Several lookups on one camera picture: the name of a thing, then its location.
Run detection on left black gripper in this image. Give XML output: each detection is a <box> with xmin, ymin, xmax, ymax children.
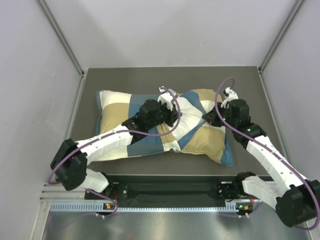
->
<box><xmin>146</xmin><ymin>99</ymin><xmax>179</xmax><ymax>129</ymax></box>

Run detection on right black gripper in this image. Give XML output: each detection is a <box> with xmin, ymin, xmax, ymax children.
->
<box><xmin>204</xmin><ymin>102</ymin><xmax>238</xmax><ymax>130</ymax></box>

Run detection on white pillow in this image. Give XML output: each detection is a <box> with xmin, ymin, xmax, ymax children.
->
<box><xmin>160</xmin><ymin>93</ymin><xmax>225</xmax><ymax>159</ymax></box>

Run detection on checkered blue beige white pillowcase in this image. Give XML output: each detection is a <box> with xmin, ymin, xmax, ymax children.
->
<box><xmin>96</xmin><ymin>88</ymin><xmax>234</xmax><ymax>167</ymax></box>

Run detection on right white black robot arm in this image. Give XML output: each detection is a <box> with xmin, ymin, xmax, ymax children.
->
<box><xmin>202</xmin><ymin>99</ymin><xmax>320</xmax><ymax>231</ymax></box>

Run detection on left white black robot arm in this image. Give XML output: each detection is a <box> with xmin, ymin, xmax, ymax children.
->
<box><xmin>50</xmin><ymin>99</ymin><xmax>181</xmax><ymax>199</ymax></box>

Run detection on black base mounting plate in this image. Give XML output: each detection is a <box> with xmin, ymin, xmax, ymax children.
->
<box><xmin>101</xmin><ymin>175</ymin><xmax>248</xmax><ymax>202</ymax></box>

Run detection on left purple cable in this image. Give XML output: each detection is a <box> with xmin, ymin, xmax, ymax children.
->
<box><xmin>47</xmin><ymin>86</ymin><xmax>181</xmax><ymax>186</ymax></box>

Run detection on purple cable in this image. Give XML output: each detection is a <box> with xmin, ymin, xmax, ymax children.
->
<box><xmin>47</xmin><ymin>86</ymin><xmax>181</xmax><ymax>186</ymax></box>
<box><xmin>214</xmin><ymin>77</ymin><xmax>320</xmax><ymax>230</ymax></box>

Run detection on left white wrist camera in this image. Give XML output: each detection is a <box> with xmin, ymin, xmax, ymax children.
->
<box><xmin>157</xmin><ymin>86</ymin><xmax>179</xmax><ymax>111</ymax></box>

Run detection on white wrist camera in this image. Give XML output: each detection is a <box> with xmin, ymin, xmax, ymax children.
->
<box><xmin>221</xmin><ymin>87</ymin><xmax>239</xmax><ymax>108</ymax></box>
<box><xmin>157</xmin><ymin>86</ymin><xmax>179</xmax><ymax>111</ymax></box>

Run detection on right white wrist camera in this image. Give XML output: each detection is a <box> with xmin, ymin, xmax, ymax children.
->
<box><xmin>221</xmin><ymin>87</ymin><xmax>239</xmax><ymax>108</ymax></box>

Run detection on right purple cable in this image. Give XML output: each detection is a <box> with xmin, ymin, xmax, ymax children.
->
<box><xmin>214</xmin><ymin>77</ymin><xmax>320</xmax><ymax>230</ymax></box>

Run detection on grey slotted cable duct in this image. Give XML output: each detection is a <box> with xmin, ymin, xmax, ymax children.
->
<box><xmin>50</xmin><ymin>202</ymin><xmax>253</xmax><ymax>213</ymax></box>

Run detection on left aluminium frame post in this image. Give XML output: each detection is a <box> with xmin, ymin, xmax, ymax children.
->
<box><xmin>36</xmin><ymin>0</ymin><xmax>85</xmax><ymax>76</ymax></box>

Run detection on aluminium frame post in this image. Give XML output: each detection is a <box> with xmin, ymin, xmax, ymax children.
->
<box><xmin>36</xmin><ymin>0</ymin><xmax>85</xmax><ymax>76</ymax></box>
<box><xmin>258</xmin><ymin>0</ymin><xmax>306</xmax><ymax>74</ymax></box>

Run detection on right aluminium frame post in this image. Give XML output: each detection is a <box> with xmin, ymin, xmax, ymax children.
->
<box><xmin>258</xmin><ymin>0</ymin><xmax>306</xmax><ymax>74</ymax></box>

